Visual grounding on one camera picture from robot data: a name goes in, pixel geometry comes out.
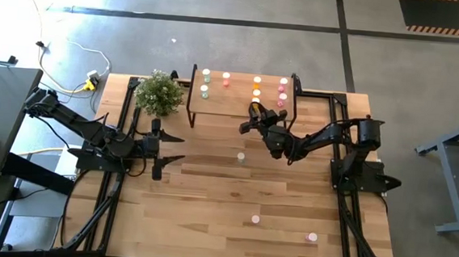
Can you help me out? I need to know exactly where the wooden shelf black metal frame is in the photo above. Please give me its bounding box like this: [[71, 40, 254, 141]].
[[184, 63, 304, 137]]

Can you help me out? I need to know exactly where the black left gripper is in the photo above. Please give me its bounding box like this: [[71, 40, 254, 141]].
[[136, 116, 189, 183]]

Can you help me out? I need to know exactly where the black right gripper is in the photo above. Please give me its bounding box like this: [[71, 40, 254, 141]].
[[238, 100, 295, 160]]

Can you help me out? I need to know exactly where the black mat striped edge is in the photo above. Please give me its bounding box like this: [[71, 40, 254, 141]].
[[396, 0, 459, 38]]

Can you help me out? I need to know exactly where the grey-blue metal table frame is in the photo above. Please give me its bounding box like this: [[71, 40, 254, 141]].
[[409, 107, 459, 238]]

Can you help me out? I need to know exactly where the green potted plant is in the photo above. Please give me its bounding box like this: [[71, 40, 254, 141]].
[[132, 67, 187, 120]]

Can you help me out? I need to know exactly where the white cable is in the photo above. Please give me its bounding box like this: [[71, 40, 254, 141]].
[[38, 37, 113, 79]]

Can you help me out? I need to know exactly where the yellow cable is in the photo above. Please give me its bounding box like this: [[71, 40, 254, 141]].
[[36, 45, 94, 95], [16, 145, 66, 159]]

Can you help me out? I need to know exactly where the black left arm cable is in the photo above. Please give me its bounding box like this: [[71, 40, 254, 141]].
[[125, 153, 149, 179]]

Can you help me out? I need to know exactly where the blue desk leg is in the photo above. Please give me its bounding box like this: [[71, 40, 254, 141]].
[[0, 208, 16, 253]]

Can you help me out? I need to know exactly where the black desk beam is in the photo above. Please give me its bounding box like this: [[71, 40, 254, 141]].
[[0, 152, 78, 196]]

